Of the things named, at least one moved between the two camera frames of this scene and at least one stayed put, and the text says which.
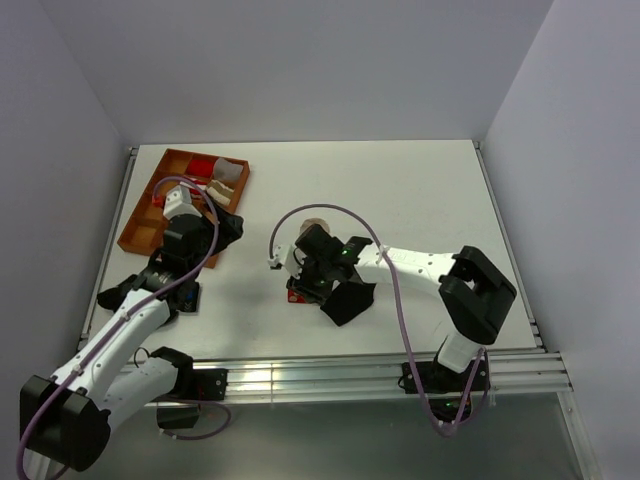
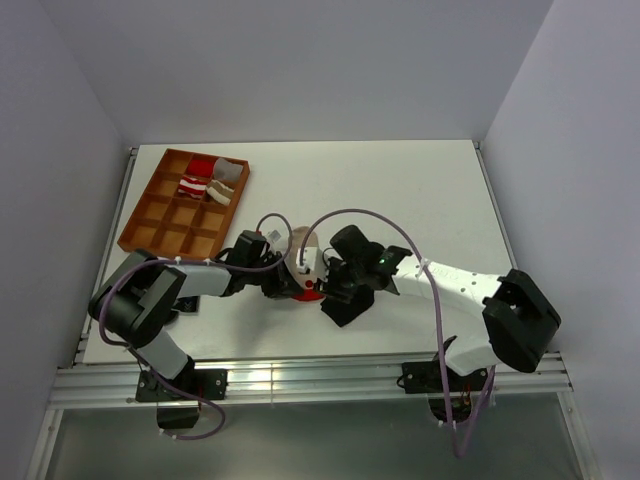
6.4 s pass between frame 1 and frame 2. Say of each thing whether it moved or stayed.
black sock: stayed
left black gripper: moved
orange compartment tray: stayed
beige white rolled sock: stayed
